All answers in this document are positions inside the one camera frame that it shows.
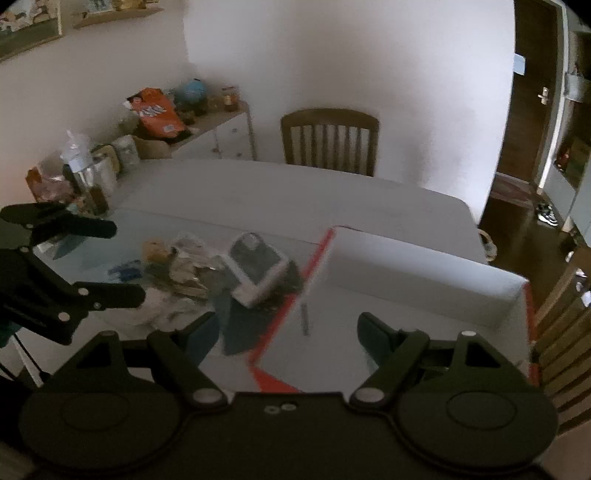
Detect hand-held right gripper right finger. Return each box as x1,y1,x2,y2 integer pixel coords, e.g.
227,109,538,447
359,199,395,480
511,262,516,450
349,312,533,409

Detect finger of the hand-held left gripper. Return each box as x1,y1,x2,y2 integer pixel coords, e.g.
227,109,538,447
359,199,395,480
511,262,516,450
0,202,117,247
46,281,147,346

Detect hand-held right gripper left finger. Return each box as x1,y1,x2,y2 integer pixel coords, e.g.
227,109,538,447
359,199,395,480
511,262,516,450
46,312,230,409

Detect small blue item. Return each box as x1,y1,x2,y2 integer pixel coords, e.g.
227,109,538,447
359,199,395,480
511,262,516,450
108,261,144,282

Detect white box with red edge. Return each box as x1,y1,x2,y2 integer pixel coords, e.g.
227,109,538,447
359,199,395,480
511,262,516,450
249,226,542,394

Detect patterned snack bag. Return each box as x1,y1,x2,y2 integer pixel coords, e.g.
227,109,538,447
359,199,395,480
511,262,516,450
25,161,77,205

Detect clear bottle with white cap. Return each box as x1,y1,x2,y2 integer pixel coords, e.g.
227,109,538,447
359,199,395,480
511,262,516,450
60,130,100,209

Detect grey canister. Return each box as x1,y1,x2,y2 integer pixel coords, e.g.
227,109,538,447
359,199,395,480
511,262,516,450
111,135,141,174

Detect white and grey packet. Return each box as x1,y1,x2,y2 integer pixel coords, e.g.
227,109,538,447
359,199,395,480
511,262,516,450
222,232,293,309

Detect cardboard box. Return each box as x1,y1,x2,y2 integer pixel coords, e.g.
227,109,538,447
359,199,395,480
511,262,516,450
134,136,174,160

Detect orange snack bag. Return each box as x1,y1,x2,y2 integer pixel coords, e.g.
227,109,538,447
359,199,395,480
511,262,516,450
127,88,190,142

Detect white desk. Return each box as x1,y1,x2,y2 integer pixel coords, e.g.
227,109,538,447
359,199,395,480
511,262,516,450
0,159,491,394

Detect white side cabinet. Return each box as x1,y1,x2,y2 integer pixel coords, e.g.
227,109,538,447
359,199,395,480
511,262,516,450
171,102,257,161

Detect blue globe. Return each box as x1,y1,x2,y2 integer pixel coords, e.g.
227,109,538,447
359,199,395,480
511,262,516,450
178,78,209,116

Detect wooden slat-back chair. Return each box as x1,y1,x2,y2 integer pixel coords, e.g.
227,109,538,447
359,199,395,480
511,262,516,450
281,108,380,177
531,272,591,435

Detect patterned door rug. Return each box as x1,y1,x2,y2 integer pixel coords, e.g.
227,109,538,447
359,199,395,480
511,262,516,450
488,173,548,204

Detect pair of sneakers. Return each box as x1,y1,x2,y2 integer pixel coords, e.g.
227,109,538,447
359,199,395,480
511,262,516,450
534,203,560,227

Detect dark wooden door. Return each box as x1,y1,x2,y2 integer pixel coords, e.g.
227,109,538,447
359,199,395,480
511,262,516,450
495,0,570,195

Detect grey hanging bag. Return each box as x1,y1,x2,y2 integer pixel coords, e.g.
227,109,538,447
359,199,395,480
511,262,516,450
566,71,590,103

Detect framed wall picture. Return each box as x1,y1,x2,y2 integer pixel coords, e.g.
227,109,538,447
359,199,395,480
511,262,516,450
0,0,64,64

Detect wooden wall shelf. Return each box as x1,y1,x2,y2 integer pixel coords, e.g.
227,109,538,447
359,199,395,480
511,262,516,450
71,0,165,30

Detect grey wall cabinet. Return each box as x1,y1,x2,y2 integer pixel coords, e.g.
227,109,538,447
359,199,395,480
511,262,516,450
539,0,591,237

